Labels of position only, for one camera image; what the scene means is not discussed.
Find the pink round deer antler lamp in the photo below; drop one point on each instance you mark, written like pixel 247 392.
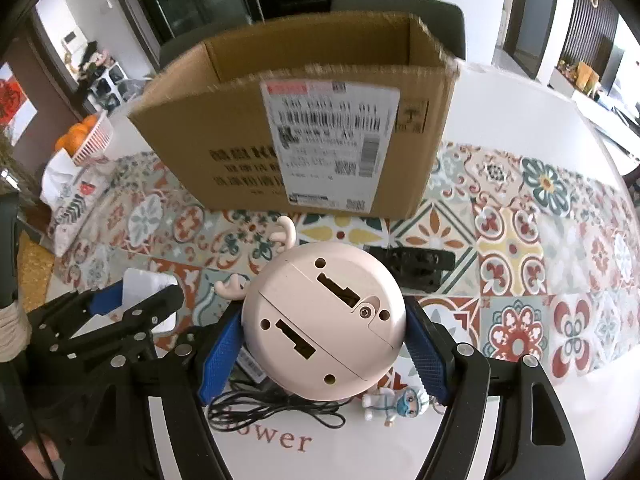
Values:
pixel 325 320

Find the small black labelled box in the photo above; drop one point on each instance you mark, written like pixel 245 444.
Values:
pixel 251 367

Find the red wall picture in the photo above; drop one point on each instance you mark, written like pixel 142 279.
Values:
pixel 15 102

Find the white patterned bag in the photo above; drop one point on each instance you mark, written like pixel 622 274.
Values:
pixel 75 200

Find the small white box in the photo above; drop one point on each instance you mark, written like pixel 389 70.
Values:
pixel 150 285

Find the dark chair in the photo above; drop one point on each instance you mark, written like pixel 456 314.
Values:
pixel 200 40

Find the white side counter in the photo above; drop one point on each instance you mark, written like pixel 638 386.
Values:
pixel 600 105

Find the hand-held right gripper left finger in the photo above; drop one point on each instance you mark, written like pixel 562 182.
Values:
pixel 219 360

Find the colourful tile pattern tablecloth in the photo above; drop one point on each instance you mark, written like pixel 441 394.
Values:
pixel 525 260

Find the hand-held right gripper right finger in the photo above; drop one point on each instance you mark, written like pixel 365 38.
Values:
pixel 426 355

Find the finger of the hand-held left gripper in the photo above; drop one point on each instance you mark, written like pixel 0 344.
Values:
pixel 107 299
pixel 152 307

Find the pink plastic basket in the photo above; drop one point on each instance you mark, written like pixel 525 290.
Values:
pixel 95 142

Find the black plastic holder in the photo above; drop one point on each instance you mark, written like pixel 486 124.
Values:
pixel 412 267

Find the orange fruit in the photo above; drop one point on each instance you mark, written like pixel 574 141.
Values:
pixel 75 136
pixel 90 122

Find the grey chair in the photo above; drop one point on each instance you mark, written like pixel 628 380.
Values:
pixel 400 7

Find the brown cardboard box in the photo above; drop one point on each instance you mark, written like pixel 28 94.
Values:
pixel 320 125

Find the person's left forearm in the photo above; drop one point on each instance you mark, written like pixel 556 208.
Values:
pixel 14 332

